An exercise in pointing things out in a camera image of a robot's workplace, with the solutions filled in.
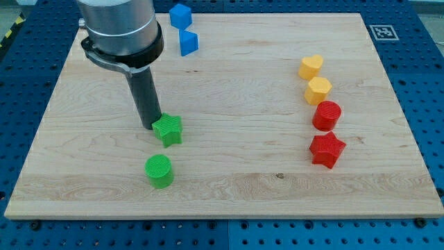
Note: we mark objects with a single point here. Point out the blue cube block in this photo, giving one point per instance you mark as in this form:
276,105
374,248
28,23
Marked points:
180,16

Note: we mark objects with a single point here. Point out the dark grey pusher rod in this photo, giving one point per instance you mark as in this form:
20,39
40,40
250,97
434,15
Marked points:
143,90

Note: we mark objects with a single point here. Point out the green cylinder block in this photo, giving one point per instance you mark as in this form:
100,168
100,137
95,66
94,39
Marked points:
158,169

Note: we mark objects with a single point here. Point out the red cylinder block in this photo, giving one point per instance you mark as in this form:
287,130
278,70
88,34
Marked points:
326,115

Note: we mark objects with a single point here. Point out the yellow heart block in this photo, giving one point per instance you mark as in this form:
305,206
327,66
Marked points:
310,66

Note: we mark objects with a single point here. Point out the red star block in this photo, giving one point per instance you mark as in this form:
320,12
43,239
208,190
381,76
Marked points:
326,149

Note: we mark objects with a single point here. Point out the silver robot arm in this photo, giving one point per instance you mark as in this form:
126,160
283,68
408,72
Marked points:
124,36

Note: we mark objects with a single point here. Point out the yellow hexagon block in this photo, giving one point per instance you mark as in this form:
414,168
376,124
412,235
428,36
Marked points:
317,90

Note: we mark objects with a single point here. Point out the blue triangle block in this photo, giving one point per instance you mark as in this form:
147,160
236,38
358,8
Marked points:
188,42

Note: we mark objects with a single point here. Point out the wooden board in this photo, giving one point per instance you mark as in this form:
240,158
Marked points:
246,132

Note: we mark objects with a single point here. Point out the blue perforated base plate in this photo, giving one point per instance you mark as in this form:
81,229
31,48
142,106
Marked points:
39,47

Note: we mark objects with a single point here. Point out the green star block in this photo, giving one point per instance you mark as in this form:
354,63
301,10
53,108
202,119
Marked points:
168,129

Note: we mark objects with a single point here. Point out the fiducial marker tag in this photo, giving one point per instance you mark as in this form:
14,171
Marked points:
384,32

